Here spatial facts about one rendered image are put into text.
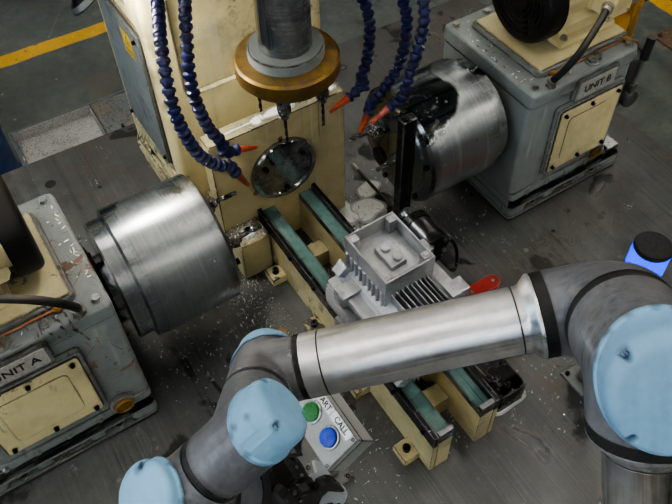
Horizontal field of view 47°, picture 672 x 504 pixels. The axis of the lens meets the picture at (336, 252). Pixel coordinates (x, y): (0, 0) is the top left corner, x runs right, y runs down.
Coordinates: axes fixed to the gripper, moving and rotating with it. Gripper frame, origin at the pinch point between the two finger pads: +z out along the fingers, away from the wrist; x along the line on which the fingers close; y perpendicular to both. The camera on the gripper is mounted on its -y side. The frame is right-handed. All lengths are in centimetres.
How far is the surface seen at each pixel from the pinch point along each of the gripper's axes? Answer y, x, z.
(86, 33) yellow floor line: 285, 36, 115
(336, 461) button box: 7.8, 1.2, 8.2
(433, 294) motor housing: 21.3, -23.8, 20.8
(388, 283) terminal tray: 25.1, -20.9, 14.0
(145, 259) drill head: 51, 3, -4
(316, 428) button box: 13.8, 0.9, 8.1
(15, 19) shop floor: 315, 55, 100
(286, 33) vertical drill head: 58, -39, -5
